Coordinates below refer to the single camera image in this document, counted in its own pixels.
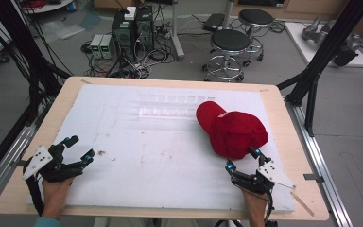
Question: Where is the aluminium rail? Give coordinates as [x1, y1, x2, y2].
[284, 96, 354, 227]
[0, 103, 55, 214]

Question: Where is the white foam board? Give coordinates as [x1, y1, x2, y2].
[26, 83, 297, 213]

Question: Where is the white table leg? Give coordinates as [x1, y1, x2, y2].
[169, 0, 186, 61]

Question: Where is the white box on computer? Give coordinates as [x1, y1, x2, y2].
[123, 6, 137, 22]

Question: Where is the black flat case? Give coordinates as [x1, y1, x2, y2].
[201, 12, 226, 33]

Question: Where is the red baseball cap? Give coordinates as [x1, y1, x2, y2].
[196, 100, 269, 161]

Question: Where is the small black clip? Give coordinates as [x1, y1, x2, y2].
[302, 172, 325, 184]

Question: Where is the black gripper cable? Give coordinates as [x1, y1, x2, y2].
[263, 183, 279, 227]

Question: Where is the black frame post with cables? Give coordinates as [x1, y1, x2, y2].
[0, 0, 74, 127]

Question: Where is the thin wooden stick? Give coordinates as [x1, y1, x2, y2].
[289, 190, 316, 218]

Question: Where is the person's right hand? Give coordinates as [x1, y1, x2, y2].
[240, 188, 269, 227]

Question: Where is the black gripper strap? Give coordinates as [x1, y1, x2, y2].
[22, 160, 45, 218]

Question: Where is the black computer tower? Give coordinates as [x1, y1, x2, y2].
[111, 10, 138, 63]
[134, 5, 156, 54]

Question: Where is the black metal frame post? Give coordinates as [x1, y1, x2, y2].
[276, 0, 363, 137]

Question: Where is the white floor board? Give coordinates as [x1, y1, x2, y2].
[284, 21, 363, 69]

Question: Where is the tangle of floor cables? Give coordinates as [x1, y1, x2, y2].
[80, 18, 177, 79]

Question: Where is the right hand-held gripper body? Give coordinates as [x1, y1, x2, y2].
[230, 159, 297, 195]

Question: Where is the clear plastic tray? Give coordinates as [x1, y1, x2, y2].
[137, 92, 217, 120]

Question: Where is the grey power supply unit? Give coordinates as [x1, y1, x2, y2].
[100, 34, 116, 60]
[89, 33, 104, 60]

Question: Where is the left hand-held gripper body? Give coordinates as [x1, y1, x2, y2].
[22, 143, 86, 183]

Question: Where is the black round stool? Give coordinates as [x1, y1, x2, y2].
[201, 28, 253, 84]
[237, 8, 275, 68]

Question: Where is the round white table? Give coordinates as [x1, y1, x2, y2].
[21, 0, 76, 15]

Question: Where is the person's left hand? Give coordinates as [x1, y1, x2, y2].
[41, 176, 77, 219]

